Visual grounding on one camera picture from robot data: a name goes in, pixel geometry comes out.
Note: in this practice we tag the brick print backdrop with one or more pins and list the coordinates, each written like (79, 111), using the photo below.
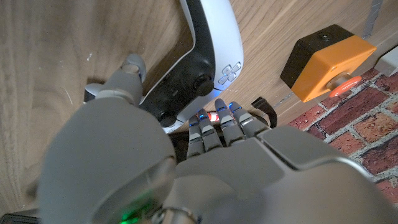
(357, 124)

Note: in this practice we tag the orange black button block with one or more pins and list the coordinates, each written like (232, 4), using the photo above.
(329, 65)

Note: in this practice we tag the black backpack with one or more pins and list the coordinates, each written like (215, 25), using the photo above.
(268, 109)

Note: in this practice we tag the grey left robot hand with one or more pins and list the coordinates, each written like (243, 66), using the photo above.
(124, 161)

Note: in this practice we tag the white power strip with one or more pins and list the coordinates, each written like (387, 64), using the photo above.
(388, 62)

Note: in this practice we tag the white black game controller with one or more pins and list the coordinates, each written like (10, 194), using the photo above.
(224, 37)

